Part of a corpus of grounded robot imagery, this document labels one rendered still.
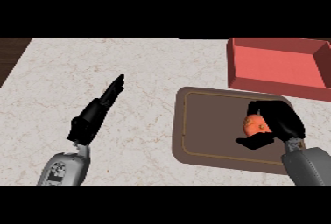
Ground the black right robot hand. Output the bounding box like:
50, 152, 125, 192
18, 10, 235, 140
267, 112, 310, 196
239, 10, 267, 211
233, 100, 306, 151

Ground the brown tray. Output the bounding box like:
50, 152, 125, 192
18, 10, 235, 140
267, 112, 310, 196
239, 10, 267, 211
170, 86, 307, 176

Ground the red open box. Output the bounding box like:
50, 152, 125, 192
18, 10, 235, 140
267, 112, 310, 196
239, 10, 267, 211
226, 38, 331, 102

